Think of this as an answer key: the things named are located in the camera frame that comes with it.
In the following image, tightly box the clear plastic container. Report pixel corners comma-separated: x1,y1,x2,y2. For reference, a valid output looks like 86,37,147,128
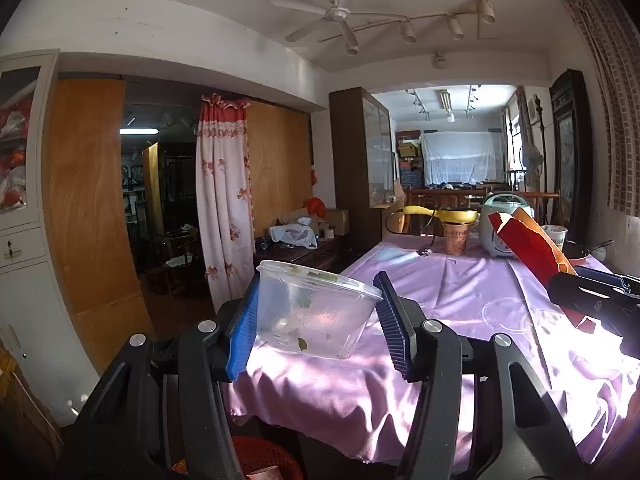
257,260,382,359

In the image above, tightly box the red snack bag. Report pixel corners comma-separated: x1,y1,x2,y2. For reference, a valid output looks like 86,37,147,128
487,207,599,336

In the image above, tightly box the red trash basket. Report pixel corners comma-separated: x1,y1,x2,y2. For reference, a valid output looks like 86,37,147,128
232,437,304,480

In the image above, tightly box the red frying pan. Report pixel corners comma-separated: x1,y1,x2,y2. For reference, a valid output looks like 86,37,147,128
562,240,590,266

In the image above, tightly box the dark wooden cabinet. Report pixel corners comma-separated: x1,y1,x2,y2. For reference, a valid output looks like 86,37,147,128
253,235,356,274

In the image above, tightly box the green noodle cup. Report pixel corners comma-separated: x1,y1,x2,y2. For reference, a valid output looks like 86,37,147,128
542,224,568,250

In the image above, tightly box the purple tablecloth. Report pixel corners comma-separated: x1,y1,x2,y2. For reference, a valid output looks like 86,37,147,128
224,235,639,463

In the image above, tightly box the orange noodle cup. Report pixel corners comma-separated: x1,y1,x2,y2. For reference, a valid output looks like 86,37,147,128
442,222,470,256

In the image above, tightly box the white red floral curtain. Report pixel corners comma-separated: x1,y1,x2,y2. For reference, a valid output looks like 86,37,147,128
195,93,255,310

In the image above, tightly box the white plastic bag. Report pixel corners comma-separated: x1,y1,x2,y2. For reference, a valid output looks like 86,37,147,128
269,217,318,249

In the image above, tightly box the silver rice cooker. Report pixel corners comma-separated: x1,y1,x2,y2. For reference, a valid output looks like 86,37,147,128
480,192,534,258

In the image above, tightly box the standing electric fan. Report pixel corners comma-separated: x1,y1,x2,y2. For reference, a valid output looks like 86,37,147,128
522,142,544,191

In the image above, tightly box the white sheet backdrop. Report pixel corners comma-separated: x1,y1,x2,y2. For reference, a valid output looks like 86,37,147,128
420,131,506,184

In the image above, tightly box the glass display cabinet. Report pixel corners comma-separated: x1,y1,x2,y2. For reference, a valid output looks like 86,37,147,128
329,87,396,255

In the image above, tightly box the white cupboard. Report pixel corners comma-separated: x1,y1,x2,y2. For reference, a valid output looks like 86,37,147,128
1,50,98,426

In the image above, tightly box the white ceiling fan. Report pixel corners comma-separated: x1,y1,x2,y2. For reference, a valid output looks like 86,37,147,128
270,0,416,55

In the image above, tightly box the black power cable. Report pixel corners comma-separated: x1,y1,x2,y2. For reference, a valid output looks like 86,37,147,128
384,206,442,257

